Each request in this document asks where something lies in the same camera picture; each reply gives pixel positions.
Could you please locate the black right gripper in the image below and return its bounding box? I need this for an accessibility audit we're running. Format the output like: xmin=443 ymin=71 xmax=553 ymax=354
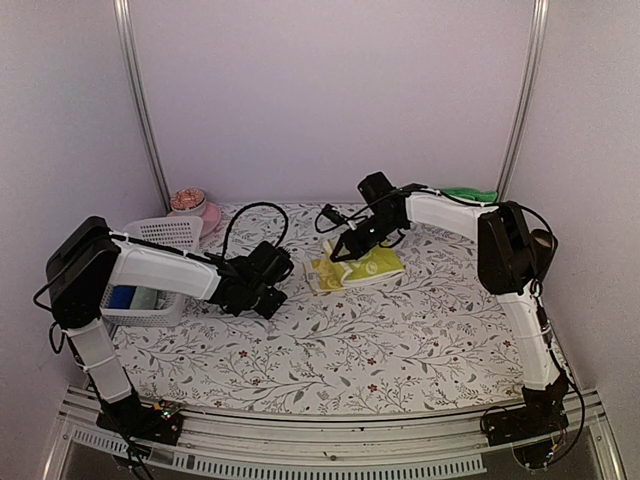
xmin=331 ymin=211 xmax=403 ymax=261

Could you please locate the yellow-green crocodile towel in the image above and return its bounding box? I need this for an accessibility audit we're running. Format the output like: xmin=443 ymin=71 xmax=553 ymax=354
xmin=303 ymin=240 xmax=405 ymax=294

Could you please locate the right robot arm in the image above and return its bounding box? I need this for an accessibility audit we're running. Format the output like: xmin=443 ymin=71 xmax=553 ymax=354
xmin=321 ymin=172 xmax=569 ymax=436

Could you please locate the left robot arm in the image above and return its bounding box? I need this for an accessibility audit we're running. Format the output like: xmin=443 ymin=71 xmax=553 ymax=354
xmin=39 ymin=216 xmax=294 ymax=434

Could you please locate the pink plate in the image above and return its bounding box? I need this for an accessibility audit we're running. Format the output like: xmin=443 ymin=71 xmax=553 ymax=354
xmin=168 ymin=201 xmax=221 ymax=239

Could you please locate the green microfiber towel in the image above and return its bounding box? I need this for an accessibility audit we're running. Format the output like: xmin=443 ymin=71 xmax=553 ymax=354
xmin=441 ymin=187 xmax=498 ymax=204

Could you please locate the light green rolled towel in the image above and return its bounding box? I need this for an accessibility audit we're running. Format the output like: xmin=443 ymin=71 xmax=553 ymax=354
xmin=129 ymin=286 xmax=173 ymax=310

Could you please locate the blue rolled towel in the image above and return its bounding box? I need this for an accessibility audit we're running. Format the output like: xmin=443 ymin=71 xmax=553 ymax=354
xmin=108 ymin=286 xmax=136 ymax=310

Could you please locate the white plastic basket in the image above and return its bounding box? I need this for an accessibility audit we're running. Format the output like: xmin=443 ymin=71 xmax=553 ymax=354
xmin=101 ymin=216 xmax=215 ymax=327

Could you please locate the floral patterned table mat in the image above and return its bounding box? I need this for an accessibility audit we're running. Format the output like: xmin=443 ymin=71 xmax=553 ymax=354
xmin=114 ymin=203 xmax=523 ymax=416

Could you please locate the dark brown cylinder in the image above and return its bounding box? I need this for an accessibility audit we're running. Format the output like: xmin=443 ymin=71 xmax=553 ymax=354
xmin=529 ymin=228 xmax=557 ymax=282

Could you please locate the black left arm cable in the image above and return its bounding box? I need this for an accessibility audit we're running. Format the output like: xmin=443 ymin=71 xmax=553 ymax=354
xmin=222 ymin=201 xmax=290 ymax=261

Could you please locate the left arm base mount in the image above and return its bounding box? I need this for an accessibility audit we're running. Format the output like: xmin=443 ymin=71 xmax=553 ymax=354
xmin=90 ymin=378 xmax=184 ymax=446

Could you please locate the aluminium front rail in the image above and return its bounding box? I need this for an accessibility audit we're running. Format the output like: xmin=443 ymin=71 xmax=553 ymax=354
xmin=43 ymin=388 xmax=626 ymax=479

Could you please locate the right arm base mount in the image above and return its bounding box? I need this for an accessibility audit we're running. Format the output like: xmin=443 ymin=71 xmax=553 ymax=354
xmin=479 ymin=401 xmax=569 ymax=446

